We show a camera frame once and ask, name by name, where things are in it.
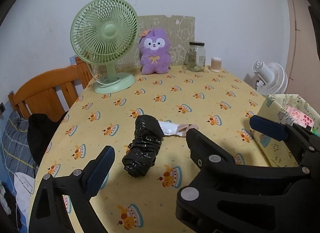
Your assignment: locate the pink tissue packet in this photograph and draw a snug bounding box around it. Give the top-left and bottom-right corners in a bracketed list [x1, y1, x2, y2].
[286, 106, 314, 131]

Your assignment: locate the patterned yellow storage box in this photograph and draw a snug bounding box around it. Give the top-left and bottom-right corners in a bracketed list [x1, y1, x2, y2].
[254, 94, 319, 167]

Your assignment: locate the black plastic bag roll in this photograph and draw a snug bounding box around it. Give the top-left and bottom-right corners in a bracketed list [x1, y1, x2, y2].
[122, 115, 164, 178]

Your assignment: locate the white standing fan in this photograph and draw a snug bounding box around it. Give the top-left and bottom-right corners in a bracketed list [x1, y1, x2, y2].
[252, 61, 288, 96]

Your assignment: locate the black garment on chair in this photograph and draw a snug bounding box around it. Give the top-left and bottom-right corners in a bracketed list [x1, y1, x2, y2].
[27, 112, 67, 166]

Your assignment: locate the blue plaid bedding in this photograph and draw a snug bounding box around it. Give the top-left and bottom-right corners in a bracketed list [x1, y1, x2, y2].
[1, 111, 38, 232]

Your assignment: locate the wooden chair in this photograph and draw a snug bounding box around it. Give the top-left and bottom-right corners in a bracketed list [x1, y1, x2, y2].
[8, 57, 92, 121]

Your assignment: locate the cotton swab container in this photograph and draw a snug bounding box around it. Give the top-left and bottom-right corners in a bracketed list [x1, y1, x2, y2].
[210, 57, 222, 72]

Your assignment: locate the glass jar with lid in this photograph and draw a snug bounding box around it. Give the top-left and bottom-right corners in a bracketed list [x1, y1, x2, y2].
[185, 41, 206, 72]

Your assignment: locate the purple plush toy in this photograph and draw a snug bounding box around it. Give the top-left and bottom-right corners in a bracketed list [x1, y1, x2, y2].
[139, 28, 171, 75]

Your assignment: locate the beige patterned backboard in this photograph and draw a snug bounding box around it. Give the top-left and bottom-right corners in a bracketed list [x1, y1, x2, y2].
[116, 15, 195, 72]

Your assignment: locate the green desk fan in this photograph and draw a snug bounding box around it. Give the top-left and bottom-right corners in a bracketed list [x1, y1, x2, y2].
[71, 0, 138, 94]

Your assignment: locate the wall power socket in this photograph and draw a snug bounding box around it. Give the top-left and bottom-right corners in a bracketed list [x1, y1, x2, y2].
[0, 103, 5, 116]

